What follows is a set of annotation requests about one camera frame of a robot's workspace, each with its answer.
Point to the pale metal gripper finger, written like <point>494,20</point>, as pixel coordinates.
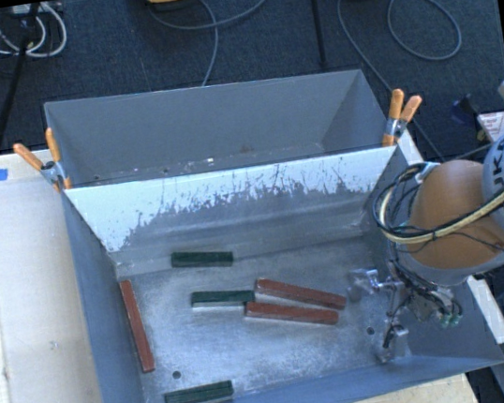
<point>398,333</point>
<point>361,280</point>

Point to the red-brown flat block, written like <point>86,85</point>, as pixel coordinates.
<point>291,313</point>
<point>137,325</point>
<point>301,293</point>

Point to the dark green flat block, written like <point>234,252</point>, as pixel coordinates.
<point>222,297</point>
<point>198,394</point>
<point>202,259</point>

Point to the grey metal bin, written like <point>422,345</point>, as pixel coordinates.
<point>234,208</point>

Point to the pale flat board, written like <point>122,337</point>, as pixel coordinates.
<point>35,301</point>

